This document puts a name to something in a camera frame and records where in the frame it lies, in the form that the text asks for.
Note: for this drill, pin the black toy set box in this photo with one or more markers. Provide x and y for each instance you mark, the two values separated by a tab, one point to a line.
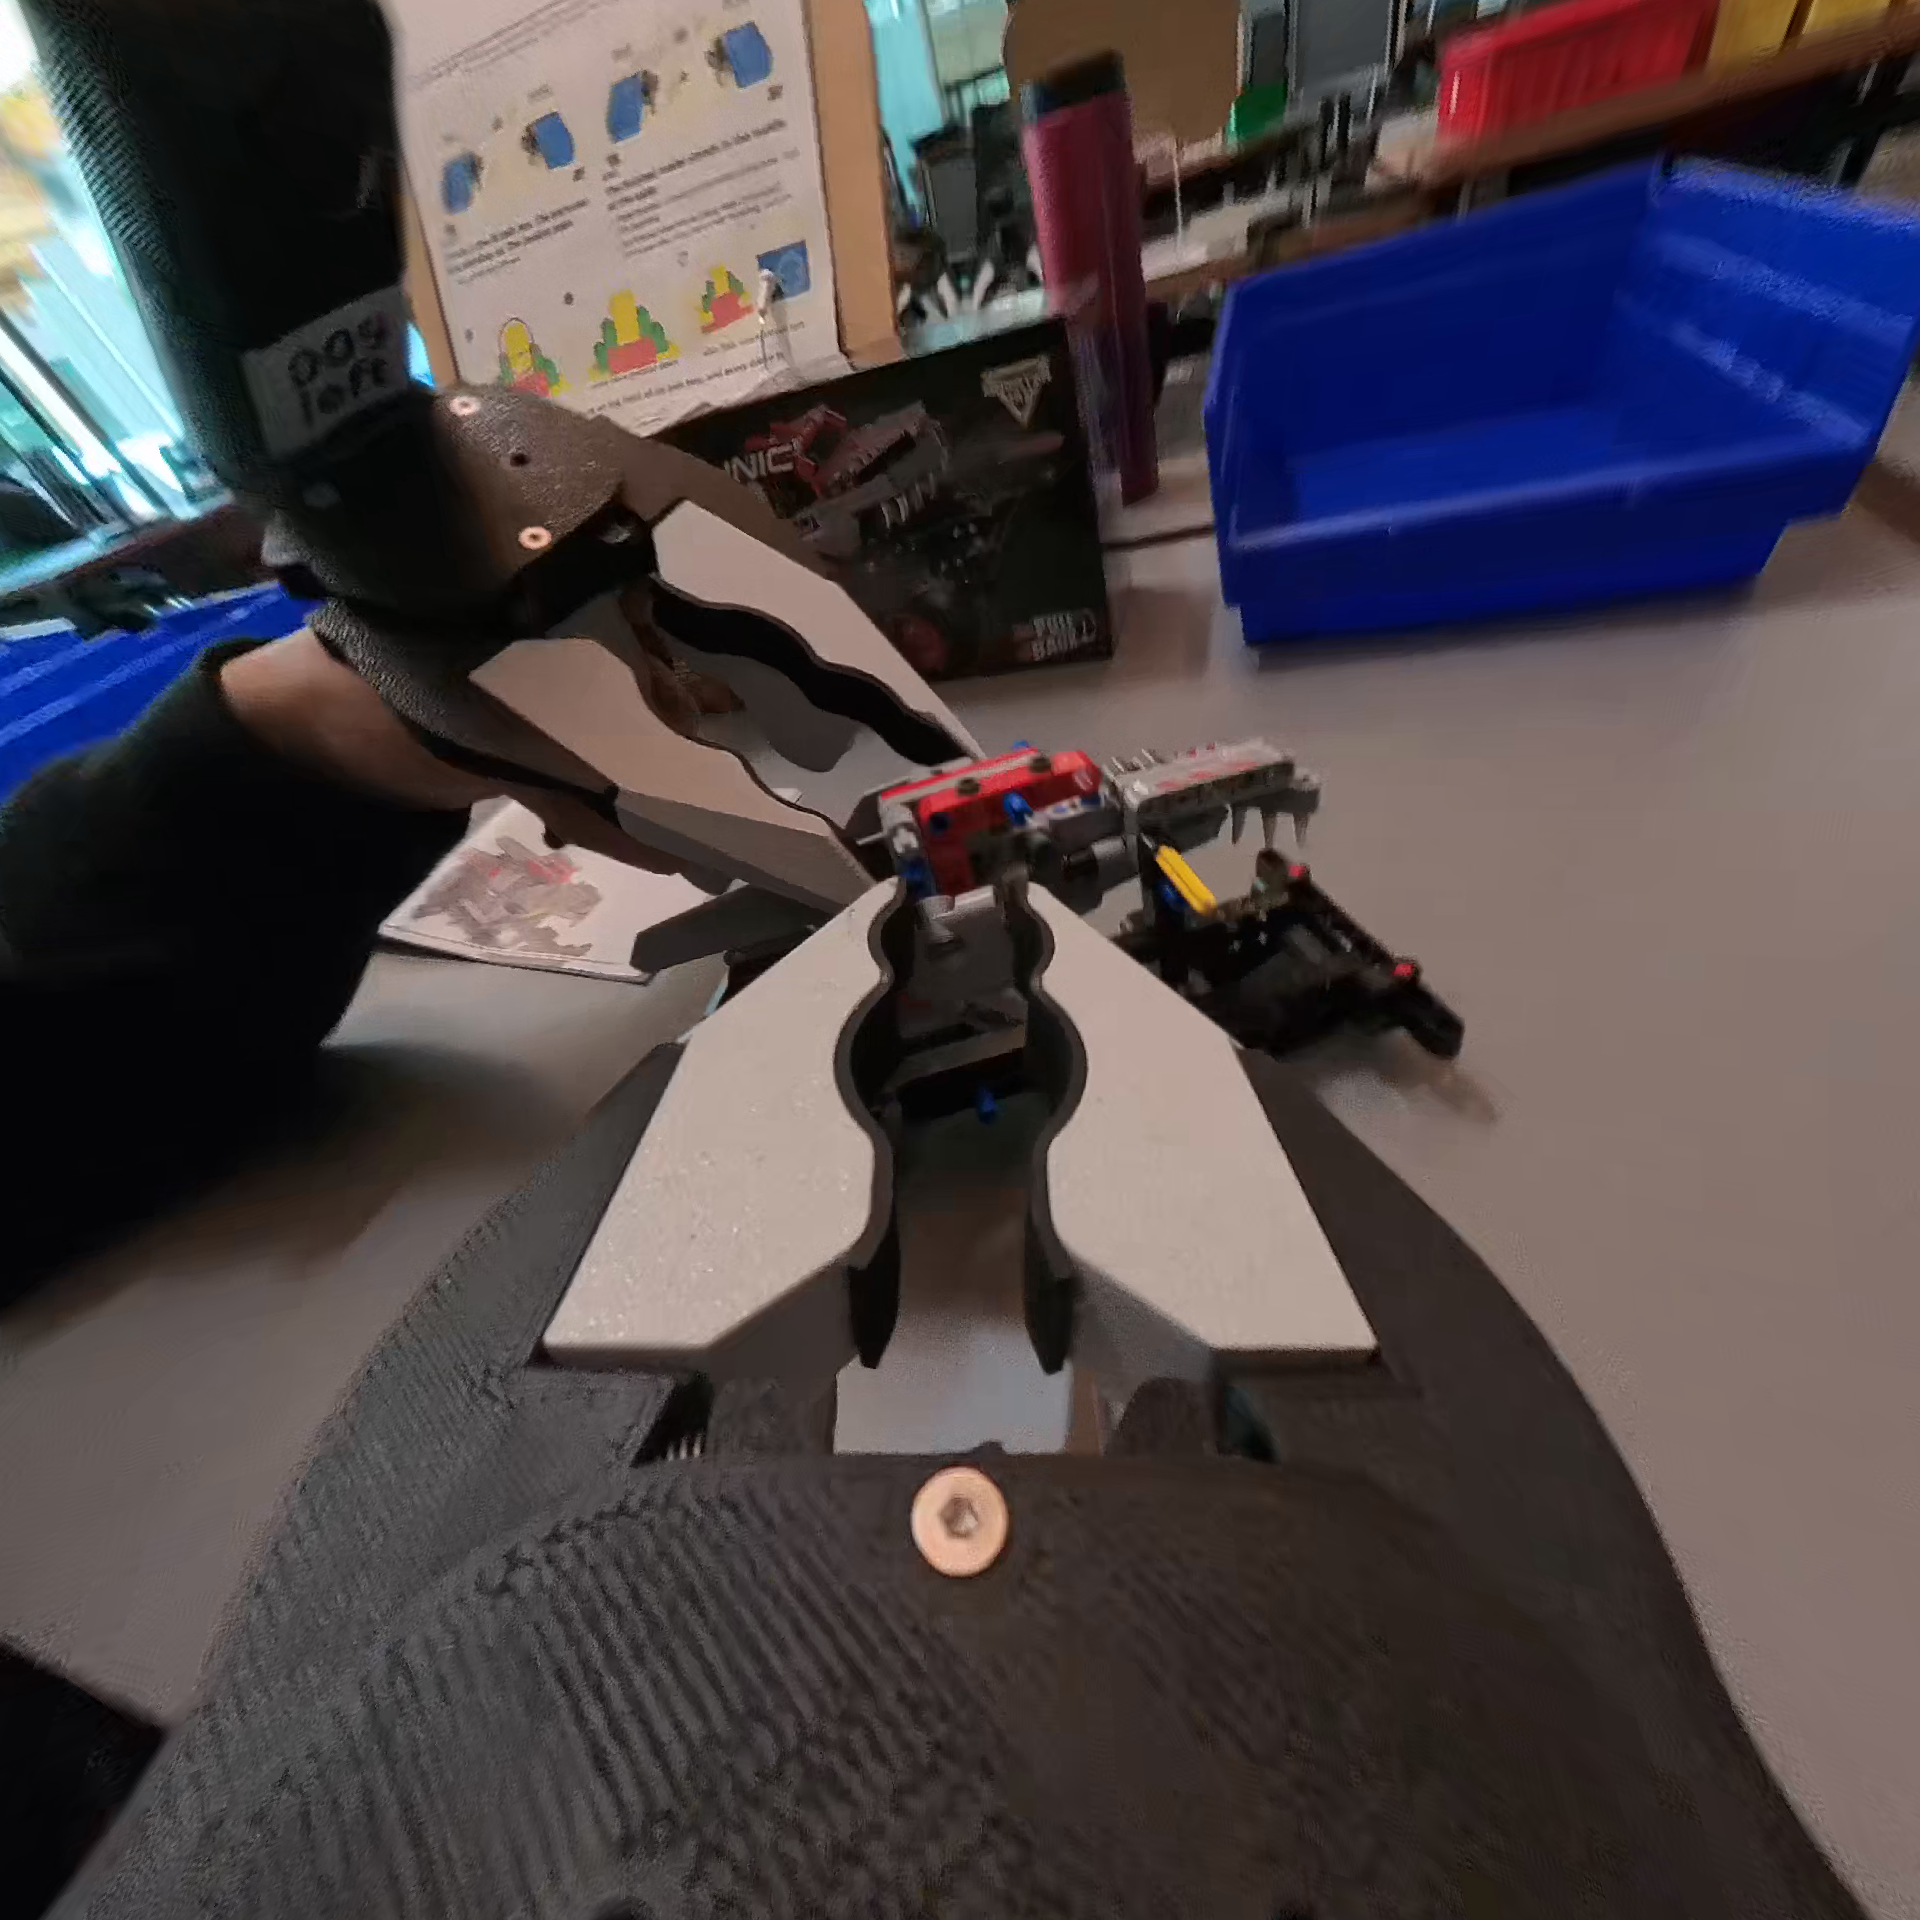
961	511

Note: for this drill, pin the building instruction booklet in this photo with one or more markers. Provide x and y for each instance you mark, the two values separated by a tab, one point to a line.
511	900

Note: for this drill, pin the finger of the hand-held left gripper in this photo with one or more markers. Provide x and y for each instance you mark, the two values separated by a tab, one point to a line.
704	810
779	579

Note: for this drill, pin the blue plastic bin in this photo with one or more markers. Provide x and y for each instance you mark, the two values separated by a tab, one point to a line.
90	691
1499	493

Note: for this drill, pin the person's left hand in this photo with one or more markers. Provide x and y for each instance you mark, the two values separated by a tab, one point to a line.
330	721

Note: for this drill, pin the person's left forearm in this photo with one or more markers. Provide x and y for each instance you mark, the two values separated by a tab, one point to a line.
149	930

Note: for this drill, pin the maroon water bottle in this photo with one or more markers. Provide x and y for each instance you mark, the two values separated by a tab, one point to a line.
1088	269

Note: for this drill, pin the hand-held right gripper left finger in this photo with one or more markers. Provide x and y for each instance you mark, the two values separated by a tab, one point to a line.
721	1201

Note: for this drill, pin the grey desk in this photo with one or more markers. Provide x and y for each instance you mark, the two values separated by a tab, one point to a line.
1621	1080

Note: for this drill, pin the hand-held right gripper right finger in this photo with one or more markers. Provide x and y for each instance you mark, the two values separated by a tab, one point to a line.
1200	1201

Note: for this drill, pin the toy truck chassis model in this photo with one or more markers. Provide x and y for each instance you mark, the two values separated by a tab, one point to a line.
1289	960

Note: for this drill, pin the white printed instruction sheet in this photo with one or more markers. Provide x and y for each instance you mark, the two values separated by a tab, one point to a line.
630	194

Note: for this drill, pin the red plastic bin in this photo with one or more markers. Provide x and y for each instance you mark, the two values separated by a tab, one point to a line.
1576	67

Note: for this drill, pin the yellow plastic bin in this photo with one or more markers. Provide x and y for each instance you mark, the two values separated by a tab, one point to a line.
1786	23

